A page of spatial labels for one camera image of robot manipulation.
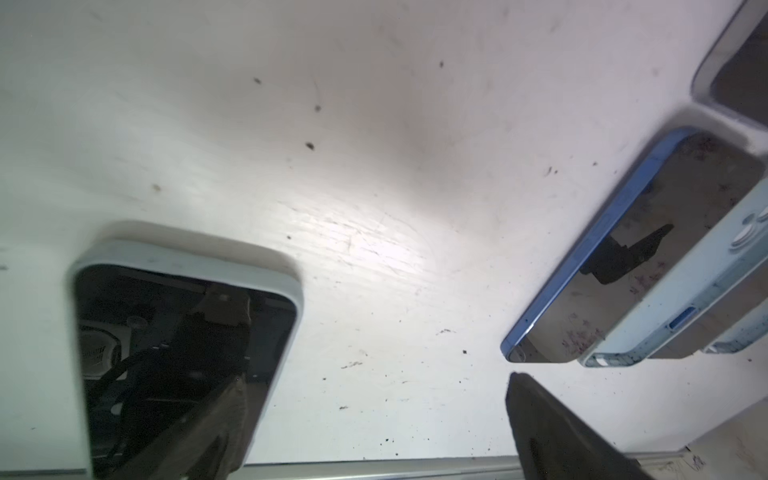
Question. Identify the black phone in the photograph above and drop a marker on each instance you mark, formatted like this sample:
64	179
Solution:
732	78
158	329

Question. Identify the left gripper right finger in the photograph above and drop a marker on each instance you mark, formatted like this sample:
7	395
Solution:
553	443

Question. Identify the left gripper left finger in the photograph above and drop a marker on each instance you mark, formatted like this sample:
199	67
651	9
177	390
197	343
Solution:
203	444

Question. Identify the light blue phone case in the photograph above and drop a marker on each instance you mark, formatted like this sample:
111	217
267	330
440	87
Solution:
723	258

